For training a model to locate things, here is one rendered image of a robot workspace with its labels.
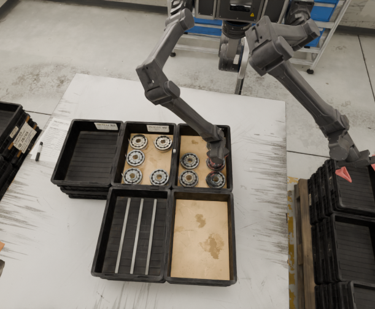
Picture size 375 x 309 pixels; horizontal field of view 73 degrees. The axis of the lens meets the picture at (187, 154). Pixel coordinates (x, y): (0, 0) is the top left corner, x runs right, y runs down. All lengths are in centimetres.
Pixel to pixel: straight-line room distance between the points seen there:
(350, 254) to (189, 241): 111
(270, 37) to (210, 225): 86
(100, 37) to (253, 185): 292
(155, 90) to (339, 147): 65
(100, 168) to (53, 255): 50
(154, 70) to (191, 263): 84
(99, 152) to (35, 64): 234
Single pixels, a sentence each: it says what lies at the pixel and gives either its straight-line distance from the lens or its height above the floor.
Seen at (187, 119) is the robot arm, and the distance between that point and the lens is 100.
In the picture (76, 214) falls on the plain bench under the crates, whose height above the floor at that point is 70.
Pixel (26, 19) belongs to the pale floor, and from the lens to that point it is 455.
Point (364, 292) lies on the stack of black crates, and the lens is 186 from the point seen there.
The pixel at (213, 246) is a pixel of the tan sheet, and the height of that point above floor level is 83.
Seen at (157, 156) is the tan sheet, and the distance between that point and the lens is 144.
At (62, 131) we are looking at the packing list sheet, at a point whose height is 70.
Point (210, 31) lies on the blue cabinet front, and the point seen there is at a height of 36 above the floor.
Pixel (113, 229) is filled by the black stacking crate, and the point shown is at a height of 83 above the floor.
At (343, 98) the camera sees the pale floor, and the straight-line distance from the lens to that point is 331.
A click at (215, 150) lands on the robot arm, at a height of 108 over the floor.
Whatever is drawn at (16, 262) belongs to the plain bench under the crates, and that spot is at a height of 70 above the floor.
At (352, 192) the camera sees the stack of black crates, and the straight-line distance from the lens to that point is 203.
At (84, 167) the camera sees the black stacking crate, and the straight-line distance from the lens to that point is 151.
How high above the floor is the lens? 206
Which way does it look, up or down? 59 degrees down
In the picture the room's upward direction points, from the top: straight up
